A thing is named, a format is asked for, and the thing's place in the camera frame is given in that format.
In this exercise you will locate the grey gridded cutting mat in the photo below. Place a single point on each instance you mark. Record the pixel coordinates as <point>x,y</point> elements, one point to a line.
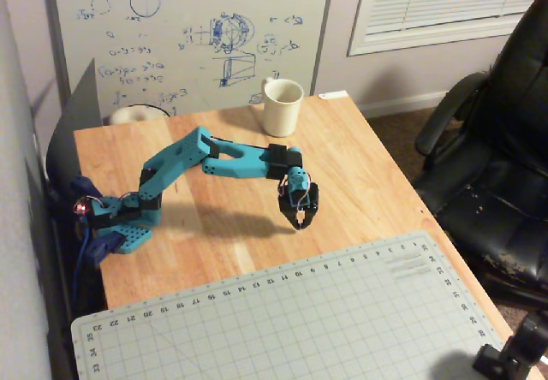
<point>278,324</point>

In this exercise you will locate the whiteboard with blue drawings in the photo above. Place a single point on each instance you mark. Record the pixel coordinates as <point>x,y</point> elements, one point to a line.
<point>180,33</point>

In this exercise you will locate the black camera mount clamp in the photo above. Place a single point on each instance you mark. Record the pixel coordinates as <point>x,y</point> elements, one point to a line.
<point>509,354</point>

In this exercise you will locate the dark blue table clamp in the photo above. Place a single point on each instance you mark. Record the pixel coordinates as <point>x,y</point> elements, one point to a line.
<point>98,251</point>

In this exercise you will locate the white window blinds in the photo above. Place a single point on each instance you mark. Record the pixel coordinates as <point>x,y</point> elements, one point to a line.
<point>449,3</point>

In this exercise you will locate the cream ceramic mug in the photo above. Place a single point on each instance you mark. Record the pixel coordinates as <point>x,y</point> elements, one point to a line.
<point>280,114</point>

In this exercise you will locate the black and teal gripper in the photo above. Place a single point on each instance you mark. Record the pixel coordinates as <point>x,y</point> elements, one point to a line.
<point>312,205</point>

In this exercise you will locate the dark grey flat panel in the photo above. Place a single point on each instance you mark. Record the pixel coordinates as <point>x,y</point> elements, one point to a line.
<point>81,114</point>

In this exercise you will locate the small white tag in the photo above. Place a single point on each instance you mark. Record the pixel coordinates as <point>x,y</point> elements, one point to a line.
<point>333,94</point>

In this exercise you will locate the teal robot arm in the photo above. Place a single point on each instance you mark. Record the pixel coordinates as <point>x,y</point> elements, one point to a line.
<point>171,170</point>

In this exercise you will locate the black leather office chair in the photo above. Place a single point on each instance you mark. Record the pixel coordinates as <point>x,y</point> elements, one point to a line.
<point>505,162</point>

